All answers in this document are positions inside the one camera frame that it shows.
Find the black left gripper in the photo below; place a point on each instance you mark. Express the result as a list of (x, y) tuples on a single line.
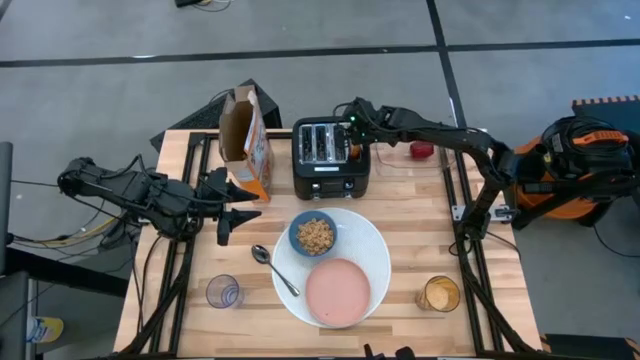
[(220, 200)]

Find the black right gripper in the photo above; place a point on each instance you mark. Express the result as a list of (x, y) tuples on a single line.
[(372, 122)]

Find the toast slice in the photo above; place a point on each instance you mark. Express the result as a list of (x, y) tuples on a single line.
[(356, 152)]

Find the silver metal spoon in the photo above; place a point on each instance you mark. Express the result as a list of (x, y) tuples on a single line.
[(260, 254)]

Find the orange cereal box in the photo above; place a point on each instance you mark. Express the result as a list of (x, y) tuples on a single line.
[(250, 150)]

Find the red apple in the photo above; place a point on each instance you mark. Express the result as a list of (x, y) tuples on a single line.
[(422, 150)]

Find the pink plate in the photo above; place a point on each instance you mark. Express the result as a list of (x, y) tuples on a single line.
[(337, 292)]

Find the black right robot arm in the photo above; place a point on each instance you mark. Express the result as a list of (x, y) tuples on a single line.
[(450, 137)]

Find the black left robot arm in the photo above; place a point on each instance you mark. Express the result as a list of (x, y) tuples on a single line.
[(125, 192)]

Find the black toaster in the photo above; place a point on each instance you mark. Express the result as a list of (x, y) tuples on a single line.
[(325, 180)]

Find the clear plastic container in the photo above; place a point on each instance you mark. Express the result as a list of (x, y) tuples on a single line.
[(395, 167)]

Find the blue bowl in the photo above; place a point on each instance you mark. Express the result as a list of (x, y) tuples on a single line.
[(293, 231)]

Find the cereal rings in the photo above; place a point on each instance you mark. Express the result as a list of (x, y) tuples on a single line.
[(315, 236)]

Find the clear drinking glass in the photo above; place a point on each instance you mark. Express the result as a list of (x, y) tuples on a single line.
[(223, 291)]

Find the white round woven placemat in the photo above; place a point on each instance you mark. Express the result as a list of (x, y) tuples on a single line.
[(365, 240)]

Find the silver mounting plate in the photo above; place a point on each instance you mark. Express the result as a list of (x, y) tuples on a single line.
[(500, 212)]

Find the amber drinking glass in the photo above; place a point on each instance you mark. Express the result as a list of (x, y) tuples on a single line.
[(437, 295)]

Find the yellow white bottle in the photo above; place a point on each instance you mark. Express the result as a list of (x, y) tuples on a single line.
[(47, 330)]

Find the orange black vacuum cleaner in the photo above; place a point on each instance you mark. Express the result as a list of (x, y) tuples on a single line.
[(585, 150)]

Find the black orange striped platform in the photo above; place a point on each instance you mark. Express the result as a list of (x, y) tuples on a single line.
[(615, 107), (590, 347)]

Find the black aluminium table frame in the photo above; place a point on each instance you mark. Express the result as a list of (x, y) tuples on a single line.
[(176, 320)]

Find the black table camera mount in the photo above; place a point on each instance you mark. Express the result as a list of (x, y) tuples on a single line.
[(405, 354)]

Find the grey post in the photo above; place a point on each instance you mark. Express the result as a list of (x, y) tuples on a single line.
[(5, 200)]

